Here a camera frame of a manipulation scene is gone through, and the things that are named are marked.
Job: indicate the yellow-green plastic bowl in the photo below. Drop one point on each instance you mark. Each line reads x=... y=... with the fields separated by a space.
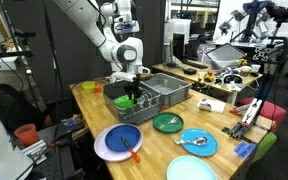
x=88 y=85

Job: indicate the clear plastic tub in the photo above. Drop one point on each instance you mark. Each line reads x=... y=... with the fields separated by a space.
x=225 y=55

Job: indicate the white cardboard box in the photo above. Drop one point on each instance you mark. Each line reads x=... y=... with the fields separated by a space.
x=214 y=106

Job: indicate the black computer monitor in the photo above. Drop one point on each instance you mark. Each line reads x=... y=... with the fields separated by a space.
x=178 y=46

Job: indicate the pale turquoise plate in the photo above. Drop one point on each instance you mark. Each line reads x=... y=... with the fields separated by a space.
x=190 y=168

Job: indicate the green plastic bowl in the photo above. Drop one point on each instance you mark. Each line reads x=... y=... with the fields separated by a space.
x=122 y=102

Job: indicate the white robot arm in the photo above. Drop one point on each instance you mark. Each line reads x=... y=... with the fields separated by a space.
x=84 y=16

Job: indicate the white headset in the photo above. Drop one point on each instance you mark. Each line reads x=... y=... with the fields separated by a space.
x=232 y=79

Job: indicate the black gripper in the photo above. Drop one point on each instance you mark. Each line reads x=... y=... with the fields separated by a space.
x=133 y=86

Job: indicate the dark blue plate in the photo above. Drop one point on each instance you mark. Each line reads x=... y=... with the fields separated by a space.
x=117 y=138

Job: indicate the black stand camera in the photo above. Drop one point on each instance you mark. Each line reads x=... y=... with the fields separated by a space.
x=282 y=13

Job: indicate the yellow toy figure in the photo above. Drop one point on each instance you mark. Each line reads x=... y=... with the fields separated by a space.
x=209 y=76

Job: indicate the black tripod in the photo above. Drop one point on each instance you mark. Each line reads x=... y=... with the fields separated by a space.
x=29 y=73

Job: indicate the green chair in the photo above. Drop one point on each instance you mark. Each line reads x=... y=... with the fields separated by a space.
x=264 y=145

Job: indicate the sky blue plate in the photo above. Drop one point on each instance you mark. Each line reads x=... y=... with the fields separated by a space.
x=197 y=151

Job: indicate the orange cube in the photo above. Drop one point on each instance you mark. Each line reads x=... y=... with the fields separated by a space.
x=98 y=89

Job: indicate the red clamp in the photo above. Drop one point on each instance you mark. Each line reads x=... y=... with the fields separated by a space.
x=162 y=107

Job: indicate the white cup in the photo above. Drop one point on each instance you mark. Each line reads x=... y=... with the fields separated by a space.
x=255 y=68
x=245 y=70

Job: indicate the lilac plate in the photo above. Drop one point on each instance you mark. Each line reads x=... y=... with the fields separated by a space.
x=100 y=150

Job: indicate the black keyboard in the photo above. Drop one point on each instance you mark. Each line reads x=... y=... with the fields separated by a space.
x=194 y=64

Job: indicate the grey plastic bin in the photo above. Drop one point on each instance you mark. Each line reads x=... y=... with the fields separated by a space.
x=170 y=86

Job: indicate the red padded stool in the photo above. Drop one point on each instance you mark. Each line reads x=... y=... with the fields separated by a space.
x=274 y=113

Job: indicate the blue tape strips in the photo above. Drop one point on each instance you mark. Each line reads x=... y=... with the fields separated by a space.
x=244 y=149

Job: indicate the black power adapter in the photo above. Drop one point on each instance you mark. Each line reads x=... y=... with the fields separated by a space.
x=190 y=71

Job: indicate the dark green plate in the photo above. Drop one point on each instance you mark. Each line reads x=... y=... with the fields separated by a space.
x=160 y=126

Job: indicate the orange plastic cup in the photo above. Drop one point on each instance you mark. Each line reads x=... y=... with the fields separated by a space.
x=26 y=135

